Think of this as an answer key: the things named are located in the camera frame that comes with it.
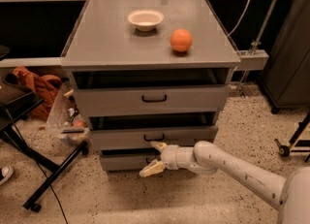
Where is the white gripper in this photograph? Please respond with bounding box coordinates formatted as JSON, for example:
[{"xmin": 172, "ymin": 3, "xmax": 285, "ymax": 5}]
[{"xmin": 139, "ymin": 141, "xmax": 217, "ymax": 177}]

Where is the grey drawer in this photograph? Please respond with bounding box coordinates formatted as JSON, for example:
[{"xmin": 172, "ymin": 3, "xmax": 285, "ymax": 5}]
[
  {"xmin": 100, "ymin": 148, "xmax": 160, "ymax": 172},
  {"xmin": 74, "ymin": 85, "xmax": 230, "ymax": 117},
  {"xmin": 90, "ymin": 125, "xmax": 218, "ymax": 150}
]

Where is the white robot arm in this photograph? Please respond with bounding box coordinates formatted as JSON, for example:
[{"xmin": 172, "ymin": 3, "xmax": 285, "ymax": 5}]
[{"xmin": 139, "ymin": 141, "xmax": 310, "ymax": 224}]

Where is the grey bottom drawer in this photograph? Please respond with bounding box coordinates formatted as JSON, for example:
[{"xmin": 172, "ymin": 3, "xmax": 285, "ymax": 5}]
[{"xmin": 100, "ymin": 148, "xmax": 160, "ymax": 172}]

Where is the grey top drawer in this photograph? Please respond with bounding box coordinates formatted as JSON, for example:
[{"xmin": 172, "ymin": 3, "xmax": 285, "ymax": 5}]
[{"xmin": 74, "ymin": 85, "xmax": 230, "ymax": 117}]

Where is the grey drawer cabinet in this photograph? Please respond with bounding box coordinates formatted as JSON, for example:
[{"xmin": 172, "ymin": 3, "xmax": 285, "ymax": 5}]
[{"xmin": 59, "ymin": 0, "xmax": 241, "ymax": 153}]

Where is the clear plastic bag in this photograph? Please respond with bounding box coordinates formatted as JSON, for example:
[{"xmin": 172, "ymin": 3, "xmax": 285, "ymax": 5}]
[{"xmin": 46, "ymin": 81, "xmax": 89, "ymax": 145}]

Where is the orange ball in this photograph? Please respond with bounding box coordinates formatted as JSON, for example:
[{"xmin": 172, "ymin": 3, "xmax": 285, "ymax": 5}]
[{"xmin": 170, "ymin": 29, "xmax": 193, "ymax": 52}]

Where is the black wheeled tripod base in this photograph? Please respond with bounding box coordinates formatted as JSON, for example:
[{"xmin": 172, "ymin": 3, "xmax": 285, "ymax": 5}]
[{"xmin": 274, "ymin": 112, "xmax": 310, "ymax": 163}]

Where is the orange backpack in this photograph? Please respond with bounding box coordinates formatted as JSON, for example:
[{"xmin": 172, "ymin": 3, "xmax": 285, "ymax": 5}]
[{"xmin": 13, "ymin": 67, "xmax": 62, "ymax": 121}]

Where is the white paper bowl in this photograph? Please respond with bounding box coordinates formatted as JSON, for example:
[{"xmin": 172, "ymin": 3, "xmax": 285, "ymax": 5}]
[{"xmin": 127, "ymin": 9, "xmax": 164, "ymax": 32}]

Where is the metal pole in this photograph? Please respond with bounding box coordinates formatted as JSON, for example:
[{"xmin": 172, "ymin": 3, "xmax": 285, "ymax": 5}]
[{"xmin": 236, "ymin": 0, "xmax": 288, "ymax": 98}]

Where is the dark grey cabinet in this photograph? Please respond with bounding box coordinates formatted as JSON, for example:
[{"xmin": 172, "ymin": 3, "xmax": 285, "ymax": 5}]
[{"xmin": 259, "ymin": 0, "xmax": 310, "ymax": 114}]

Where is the black folding stand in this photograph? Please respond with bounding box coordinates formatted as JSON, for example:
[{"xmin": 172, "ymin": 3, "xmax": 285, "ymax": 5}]
[{"xmin": 0, "ymin": 74, "xmax": 88, "ymax": 212}]

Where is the white sneaker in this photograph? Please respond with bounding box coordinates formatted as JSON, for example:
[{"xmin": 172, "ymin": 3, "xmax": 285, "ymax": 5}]
[{"xmin": 0, "ymin": 166, "xmax": 14, "ymax": 185}]

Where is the white cable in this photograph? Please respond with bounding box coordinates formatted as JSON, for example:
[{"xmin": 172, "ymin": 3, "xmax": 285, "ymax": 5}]
[{"xmin": 226, "ymin": 0, "xmax": 252, "ymax": 39}]

